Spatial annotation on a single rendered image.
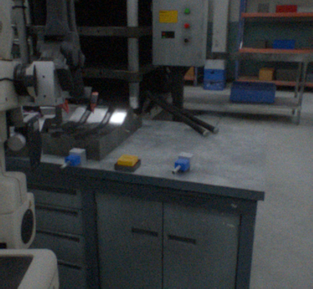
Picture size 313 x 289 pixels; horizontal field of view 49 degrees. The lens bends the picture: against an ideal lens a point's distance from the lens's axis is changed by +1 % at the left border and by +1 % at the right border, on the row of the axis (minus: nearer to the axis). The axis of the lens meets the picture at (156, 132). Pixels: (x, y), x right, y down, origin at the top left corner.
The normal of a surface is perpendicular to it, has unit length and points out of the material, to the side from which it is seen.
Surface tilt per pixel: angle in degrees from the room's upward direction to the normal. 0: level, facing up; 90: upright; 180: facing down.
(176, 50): 90
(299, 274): 0
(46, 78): 82
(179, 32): 90
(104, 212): 90
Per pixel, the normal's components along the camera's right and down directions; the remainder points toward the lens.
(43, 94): 0.00, 0.17
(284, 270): 0.00, -0.95
